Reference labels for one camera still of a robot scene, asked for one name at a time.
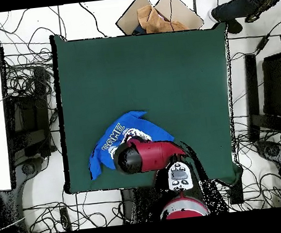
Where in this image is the black cable tangle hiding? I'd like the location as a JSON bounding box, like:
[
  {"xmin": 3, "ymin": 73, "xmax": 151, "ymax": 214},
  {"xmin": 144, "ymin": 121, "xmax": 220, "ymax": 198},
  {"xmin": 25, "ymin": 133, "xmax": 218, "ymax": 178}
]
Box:
[
  {"xmin": 22, "ymin": 195, "xmax": 125, "ymax": 233},
  {"xmin": 0, "ymin": 6, "xmax": 58, "ymax": 102},
  {"xmin": 230, "ymin": 109, "xmax": 281, "ymax": 211}
]

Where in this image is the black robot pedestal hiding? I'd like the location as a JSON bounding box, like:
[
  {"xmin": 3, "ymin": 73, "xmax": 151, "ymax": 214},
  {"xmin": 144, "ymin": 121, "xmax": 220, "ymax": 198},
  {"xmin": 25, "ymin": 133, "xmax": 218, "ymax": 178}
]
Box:
[{"xmin": 119, "ymin": 184, "xmax": 167, "ymax": 225}]

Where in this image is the tan cloth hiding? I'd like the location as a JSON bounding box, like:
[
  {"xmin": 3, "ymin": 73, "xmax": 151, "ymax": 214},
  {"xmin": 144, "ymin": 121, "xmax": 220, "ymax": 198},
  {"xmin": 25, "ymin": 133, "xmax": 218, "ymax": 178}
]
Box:
[{"xmin": 136, "ymin": 1, "xmax": 191, "ymax": 35}]

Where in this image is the black power strip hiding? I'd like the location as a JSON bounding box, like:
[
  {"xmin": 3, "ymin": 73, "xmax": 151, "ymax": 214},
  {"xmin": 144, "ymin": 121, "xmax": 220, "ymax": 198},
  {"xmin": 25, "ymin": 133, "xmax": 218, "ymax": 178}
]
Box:
[{"xmin": 59, "ymin": 206, "xmax": 73, "ymax": 232}]

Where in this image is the brown cardboard box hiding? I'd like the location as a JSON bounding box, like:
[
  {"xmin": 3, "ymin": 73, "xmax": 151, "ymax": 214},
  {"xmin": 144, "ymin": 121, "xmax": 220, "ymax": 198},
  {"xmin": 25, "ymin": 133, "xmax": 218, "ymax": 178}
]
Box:
[{"xmin": 113, "ymin": 0, "xmax": 205, "ymax": 38}]

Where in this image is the person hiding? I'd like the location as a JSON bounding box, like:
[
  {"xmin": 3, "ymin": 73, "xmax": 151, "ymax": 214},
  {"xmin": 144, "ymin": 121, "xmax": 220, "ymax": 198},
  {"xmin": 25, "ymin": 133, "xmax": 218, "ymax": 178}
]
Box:
[{"xmin": 208, "ymin": 0, "xmax": 281, "ymax": 37}]

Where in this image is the black table leg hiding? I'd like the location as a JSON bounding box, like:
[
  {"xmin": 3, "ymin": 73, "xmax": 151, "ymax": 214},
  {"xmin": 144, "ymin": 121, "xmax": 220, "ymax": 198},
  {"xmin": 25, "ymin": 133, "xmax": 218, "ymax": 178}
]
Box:
[{"xmin": 227, "ymin": 177, "xmax": 246, "ymax": 206}]

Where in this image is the blue printed T-shirt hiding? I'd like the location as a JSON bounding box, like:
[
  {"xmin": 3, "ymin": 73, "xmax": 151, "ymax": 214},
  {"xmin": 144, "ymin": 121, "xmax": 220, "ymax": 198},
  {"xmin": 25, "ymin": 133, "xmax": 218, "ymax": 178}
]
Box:
[{"xmin": 83, "ymin": 106, "xmax": 179, "ymax": 181}]

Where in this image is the dark blue cloth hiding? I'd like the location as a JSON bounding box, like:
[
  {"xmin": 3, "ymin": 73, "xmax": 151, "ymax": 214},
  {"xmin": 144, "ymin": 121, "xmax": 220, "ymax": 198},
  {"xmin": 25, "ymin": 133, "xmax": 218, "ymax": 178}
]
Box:
[{"xmin": 131, "ymin": 24, "xmax": 148, "ymax": 36}]

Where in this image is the black power adapter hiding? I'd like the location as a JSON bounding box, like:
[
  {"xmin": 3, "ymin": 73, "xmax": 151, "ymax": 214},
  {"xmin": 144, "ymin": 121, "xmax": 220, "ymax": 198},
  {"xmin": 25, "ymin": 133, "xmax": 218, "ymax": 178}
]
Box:
[{"xmin": 253, "ymin": 33, "xmax": 269, "ymax": 54}]

